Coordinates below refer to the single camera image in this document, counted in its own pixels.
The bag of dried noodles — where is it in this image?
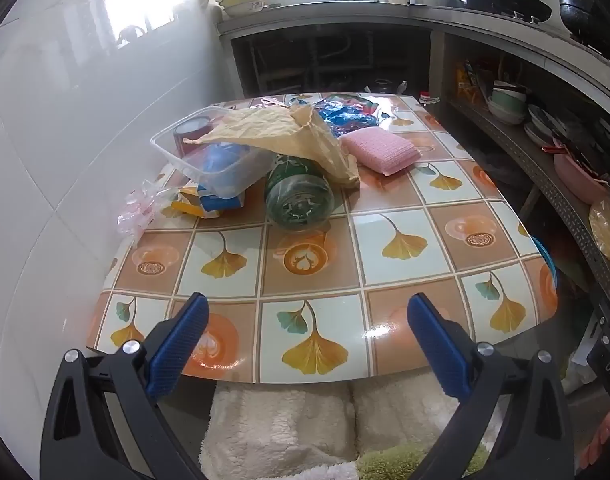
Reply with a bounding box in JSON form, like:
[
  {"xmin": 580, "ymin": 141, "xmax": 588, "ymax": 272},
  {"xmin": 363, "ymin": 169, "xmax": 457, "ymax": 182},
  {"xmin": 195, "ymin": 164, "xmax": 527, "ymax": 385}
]
[{"xmin": 588, "ymin": 197, "xmax": 610, "ymax": 266}]

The dark red round tin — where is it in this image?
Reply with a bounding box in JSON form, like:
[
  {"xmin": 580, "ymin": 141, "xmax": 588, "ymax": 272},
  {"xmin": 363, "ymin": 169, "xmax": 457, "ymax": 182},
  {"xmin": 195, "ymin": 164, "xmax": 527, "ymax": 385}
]
[{"xmin": 172, "ymin": 116, "xmax": 213, "ymax": 158}]

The pink sponge cloth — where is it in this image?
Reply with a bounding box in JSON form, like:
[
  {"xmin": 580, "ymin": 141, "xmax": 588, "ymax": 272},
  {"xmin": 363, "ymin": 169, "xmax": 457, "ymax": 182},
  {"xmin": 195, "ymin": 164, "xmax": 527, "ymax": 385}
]
[{"xmin": 339, "ymin": 129, "xmax": 422, "ymax": 177}]

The black wok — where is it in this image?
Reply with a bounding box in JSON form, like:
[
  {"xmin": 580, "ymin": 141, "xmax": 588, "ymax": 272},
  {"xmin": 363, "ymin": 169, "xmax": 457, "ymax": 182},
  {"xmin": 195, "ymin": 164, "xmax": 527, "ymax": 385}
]
[{"xmin": 485, "ymin": 0, "xmax": 552, "ymax": 23}]

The white enamel basin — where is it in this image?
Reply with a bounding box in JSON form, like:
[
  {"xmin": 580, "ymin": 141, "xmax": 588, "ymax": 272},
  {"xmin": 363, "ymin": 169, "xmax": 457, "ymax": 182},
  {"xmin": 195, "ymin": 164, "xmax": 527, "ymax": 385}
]
[{"xmin": 219, "ymin": 0, "xmax": 268, "ymax": 17}]

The person's right hand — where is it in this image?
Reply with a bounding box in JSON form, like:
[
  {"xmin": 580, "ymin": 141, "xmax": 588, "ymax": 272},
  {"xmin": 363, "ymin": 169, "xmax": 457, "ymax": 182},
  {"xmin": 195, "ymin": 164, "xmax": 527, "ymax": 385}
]
[{"xmin": 575, "ymin": 407, "xmax": 610, "ymax": 476}]

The ginkgo print tablecloth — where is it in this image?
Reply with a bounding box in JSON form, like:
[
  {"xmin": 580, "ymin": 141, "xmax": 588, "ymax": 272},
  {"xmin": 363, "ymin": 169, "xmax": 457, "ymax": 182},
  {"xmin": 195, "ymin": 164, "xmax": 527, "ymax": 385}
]
[{"xmin": 85, "ymin": 91, "xmax": 558, "ymax": 383}]

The grey concrete counter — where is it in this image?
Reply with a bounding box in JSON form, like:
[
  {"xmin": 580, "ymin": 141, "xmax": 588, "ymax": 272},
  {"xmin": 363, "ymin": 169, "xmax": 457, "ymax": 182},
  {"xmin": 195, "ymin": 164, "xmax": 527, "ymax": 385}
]
[{"xmin": 216, "ymin": 1, "xmax": 610, "ymax": 126}]

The stack of plates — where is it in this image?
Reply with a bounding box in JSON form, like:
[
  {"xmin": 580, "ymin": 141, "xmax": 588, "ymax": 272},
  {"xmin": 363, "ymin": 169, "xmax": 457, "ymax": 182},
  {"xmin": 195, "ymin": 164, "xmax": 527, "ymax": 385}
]
[{"xmin": 524, "ymin": 105, "xmax": 561, "ymax": 146}]

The yellow cloth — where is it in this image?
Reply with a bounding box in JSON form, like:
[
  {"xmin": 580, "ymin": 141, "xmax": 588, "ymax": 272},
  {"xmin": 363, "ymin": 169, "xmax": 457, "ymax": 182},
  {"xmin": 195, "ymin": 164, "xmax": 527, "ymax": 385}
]
[{"xmin": 182, "ymin": 104, "xmax": 361, "ymax": 190}]

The pile of kitchen utensils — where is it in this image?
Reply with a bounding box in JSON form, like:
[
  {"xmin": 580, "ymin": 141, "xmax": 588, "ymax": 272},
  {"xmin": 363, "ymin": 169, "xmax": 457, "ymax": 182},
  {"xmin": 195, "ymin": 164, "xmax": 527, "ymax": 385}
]
[{"xmin": 545, "ymin": 110, "xmax": 610, "ymax": 186}]

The clear red label snack wrapper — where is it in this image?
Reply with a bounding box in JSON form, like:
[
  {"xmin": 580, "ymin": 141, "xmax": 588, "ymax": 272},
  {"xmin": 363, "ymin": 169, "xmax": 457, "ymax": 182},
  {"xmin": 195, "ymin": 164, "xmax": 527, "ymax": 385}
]
[{"xmin": 116, "ymin": 180, "xmax": 178, "ymax": 246}]

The yellow packet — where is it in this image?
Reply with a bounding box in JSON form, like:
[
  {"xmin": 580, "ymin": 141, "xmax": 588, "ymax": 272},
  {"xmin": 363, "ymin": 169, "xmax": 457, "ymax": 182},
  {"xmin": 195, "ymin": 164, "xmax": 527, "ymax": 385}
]
[{"xmin": 455, "ymin": 62, "xmax": 478, "ymax": 101}]

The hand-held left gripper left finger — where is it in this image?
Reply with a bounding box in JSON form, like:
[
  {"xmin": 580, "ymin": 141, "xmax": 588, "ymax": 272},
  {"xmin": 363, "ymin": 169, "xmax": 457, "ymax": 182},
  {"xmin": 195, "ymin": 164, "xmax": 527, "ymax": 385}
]
[{"xmin": 40, "ymin": 291, "xmax": 211, "ymax": 480}]

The white fluffy towel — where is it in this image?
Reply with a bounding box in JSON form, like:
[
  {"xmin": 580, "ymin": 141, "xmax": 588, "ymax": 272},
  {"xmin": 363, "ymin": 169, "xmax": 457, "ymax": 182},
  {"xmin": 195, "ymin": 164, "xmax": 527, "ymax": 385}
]
[{"xmin": 200, "ymin": 380, "xmax": 506, "ymax": 480}]

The clear plastic container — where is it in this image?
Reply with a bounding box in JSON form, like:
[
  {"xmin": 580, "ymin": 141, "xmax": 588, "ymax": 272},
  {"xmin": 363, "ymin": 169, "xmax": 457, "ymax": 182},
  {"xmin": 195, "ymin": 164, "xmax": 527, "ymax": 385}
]
[{"xmin": 150, "ymin": 106, "xmax": 276, "ymax": 200}]

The green bottle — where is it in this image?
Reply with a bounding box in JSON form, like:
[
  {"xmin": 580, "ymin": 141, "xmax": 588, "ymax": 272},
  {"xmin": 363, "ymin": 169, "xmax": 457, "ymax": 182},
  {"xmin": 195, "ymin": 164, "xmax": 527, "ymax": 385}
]
[{"xmin": 264, "ymin": 154, "xmax": 336, "ymax": 231}]

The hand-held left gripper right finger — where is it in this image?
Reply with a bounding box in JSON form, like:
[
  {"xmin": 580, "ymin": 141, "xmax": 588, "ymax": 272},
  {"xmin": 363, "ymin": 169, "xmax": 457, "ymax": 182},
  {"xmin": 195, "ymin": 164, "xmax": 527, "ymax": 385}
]
[{"xmin": 406, "ymin": 292, "xmax": 576, "ymax": 480}]

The blue plastic basket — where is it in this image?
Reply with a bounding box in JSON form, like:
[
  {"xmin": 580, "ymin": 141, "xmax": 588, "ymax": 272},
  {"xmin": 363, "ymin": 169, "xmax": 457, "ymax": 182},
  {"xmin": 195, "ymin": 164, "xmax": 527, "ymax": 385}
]
[{"xmin": 530, "ymin": 235, "xmax": 558, "ymax": 286}]

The blue cardboard box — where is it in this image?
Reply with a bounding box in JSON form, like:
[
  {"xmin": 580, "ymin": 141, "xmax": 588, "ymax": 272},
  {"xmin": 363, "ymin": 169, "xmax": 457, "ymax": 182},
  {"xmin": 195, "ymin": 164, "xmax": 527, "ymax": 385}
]
[{"xmin": 171, "ymin": 185, "xmax": 247, "ymax": 220}]

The perforated metal shelf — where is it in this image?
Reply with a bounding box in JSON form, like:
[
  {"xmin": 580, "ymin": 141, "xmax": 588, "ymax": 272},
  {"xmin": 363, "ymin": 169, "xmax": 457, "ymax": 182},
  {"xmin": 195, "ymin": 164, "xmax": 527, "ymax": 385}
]
[{"xmin": 445, "ymin": 100, "xmax": 610, "ymax": 321}]

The dark cooking pot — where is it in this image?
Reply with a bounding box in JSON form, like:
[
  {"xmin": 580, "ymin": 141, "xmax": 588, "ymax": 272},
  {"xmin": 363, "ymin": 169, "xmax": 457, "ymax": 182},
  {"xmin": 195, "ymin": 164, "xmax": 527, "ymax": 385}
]
[{"xmin": 554, "ymin": 0, "xmax": 606, "ymax": 43}]

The blue plastic wrapper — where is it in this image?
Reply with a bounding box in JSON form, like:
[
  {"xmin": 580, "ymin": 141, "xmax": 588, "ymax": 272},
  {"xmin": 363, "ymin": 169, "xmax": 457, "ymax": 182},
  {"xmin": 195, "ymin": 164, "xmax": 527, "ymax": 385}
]
[{"xmin": 312, "ymin": 94, "xmax": 391, "ymax": 138}]

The pink plastic basin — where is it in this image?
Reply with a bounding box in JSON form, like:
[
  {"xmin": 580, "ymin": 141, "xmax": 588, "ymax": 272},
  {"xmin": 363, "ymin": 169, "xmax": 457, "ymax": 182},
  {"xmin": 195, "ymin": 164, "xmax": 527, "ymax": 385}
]
[{"xmin": 552, "ymin": 145, "xmax": 610, "ymax": 206}]

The stack of bowls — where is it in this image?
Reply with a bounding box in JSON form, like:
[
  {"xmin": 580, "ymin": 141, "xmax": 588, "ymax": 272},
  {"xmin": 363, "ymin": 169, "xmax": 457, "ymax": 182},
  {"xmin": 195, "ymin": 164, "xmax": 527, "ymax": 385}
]
[{"xmin": 488, "ymin": 80, "xmax": 528, "ymax": 126}]

